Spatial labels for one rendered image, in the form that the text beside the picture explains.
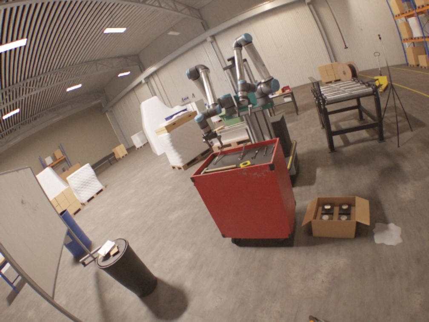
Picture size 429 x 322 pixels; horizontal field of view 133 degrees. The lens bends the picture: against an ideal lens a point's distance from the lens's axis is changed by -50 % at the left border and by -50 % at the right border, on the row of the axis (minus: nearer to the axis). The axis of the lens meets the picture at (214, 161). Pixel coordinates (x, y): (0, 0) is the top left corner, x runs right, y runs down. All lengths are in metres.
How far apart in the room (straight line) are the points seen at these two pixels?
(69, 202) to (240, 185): 6.95
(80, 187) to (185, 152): 4.85
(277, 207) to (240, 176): 0.40
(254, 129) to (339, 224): 1.68
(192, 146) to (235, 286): 3.96
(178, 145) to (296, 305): 4.29
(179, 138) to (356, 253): 4.40
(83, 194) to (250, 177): 7.31
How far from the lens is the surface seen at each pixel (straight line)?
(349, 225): 1.76
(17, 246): 2.05
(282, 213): 1.54
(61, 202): 7.63
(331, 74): 10.99
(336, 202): 2.00
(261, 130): 2.61
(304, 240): 1.92
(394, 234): 1.96
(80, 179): 8.06
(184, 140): 4.91
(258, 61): 2.08
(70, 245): 4.27
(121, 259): 1.88
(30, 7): 9.59
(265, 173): 1.32
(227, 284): 1.85
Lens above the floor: 1.51
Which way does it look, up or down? 19 degrees down
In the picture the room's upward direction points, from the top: 24 degrees counter-clockwise
